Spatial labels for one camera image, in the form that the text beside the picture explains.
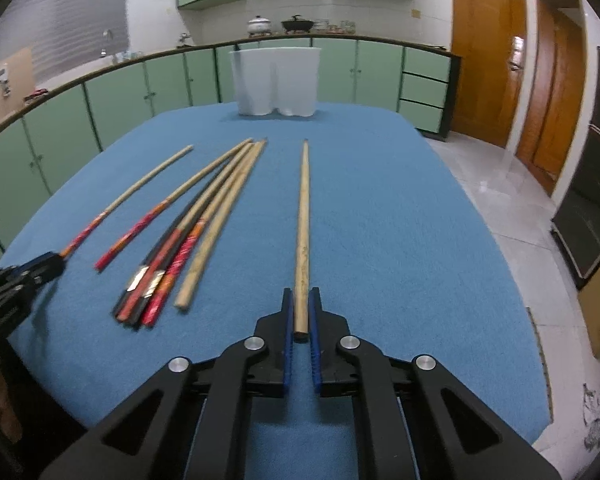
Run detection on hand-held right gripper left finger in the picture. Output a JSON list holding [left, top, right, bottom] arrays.
[[39, 287, 296, 480]]

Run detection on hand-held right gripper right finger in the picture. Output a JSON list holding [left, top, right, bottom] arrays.
[[309, 287, 562, 480]]

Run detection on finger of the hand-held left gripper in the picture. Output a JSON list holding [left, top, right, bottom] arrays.
[[9, 253, 65, 292]]

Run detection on black chopstick with metal band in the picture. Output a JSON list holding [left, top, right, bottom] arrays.
[[125, 149, 254, 326], [112, 150, 246, 319]]

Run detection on wooden chopstick with red handle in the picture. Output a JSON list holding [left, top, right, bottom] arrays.
[[60, 144, 194, 259], [95, 137, 255, 272]]

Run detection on plain light wooden chopstick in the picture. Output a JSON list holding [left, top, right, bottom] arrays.
[[293, 139, 312, 337], [174, 139, 269, 309]]

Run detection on red patterned handle chopstick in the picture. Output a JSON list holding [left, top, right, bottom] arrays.
[[141, 143, 262, 328]]

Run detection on orange handle wooden chopstick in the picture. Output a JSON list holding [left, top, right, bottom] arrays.
[[155, 142, 259, 302]]

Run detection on blue table mat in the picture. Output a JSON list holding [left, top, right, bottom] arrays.
[[0, 101, 554, 480]]

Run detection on cardboard panel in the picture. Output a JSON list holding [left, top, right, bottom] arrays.
[[0, 47, 37, 134]]

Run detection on green base cabinets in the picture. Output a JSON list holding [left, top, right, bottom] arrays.
[[0, 35, 462, 261]]

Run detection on grey window blind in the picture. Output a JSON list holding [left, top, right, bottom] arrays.
[[0, 0, 131, 87]]

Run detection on grey patterned floor rag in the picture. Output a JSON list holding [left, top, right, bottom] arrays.
[[580, 379, 600, 452]]

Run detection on black glass-front cabinet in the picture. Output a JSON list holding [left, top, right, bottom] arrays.
[[550, 47, 600, 291]]

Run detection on black wok with lid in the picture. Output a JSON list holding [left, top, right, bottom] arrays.
[[280, 15, 315, 35]]

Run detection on open wooden door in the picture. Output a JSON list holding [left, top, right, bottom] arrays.
[[515, 0, 589, 197]]

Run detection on closed wooden door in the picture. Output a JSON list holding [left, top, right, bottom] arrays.
[[450, 0, 529, 149]]

